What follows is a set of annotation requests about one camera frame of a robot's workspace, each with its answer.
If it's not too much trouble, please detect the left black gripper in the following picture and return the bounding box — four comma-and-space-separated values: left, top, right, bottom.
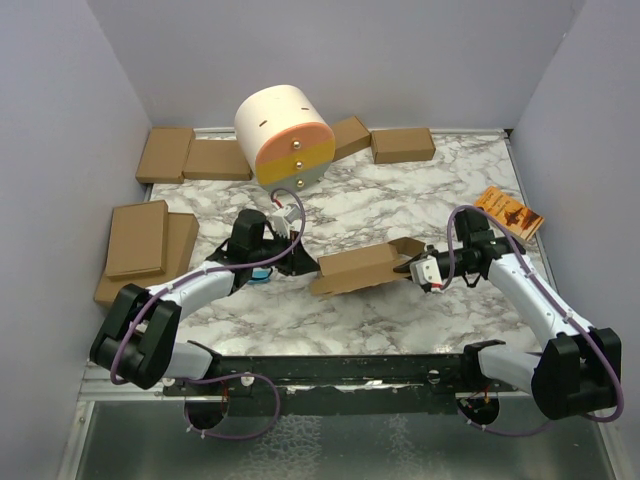
250, 229, 321, 276

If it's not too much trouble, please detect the orange paperback book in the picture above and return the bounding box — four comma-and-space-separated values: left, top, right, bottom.
474, 186, 545, 245

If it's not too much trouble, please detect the small blue block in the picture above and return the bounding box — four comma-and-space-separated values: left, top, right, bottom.
249, 268, 273, 284

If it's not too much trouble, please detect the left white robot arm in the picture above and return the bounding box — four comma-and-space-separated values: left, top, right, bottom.
89, 204, 319, 395

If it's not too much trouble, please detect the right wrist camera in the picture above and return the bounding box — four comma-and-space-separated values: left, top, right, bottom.
409, 256, 444, 293

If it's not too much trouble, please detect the round pastel drawer cabinet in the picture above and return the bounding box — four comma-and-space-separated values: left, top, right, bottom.
234, 85, 336, 193

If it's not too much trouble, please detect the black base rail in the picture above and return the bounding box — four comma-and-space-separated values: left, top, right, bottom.
159, 341, 521, 418

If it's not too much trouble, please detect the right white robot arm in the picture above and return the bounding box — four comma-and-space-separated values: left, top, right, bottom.
393, 205, 625, 423

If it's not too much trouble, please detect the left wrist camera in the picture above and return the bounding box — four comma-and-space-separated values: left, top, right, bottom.
271, 199, 302, 241

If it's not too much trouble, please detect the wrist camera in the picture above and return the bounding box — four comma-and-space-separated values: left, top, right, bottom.
409, 256, 444, 293
271, 199, 302, 241

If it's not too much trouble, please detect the cardboard box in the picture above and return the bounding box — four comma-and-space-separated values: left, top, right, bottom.
136, 127, 195, 184
371, 127, 436, 164
310, 237, 425, 296
331, 116, 371, 161
183, 139, 253, 181
104, 200, 169, 280
94, 213, 199, 307

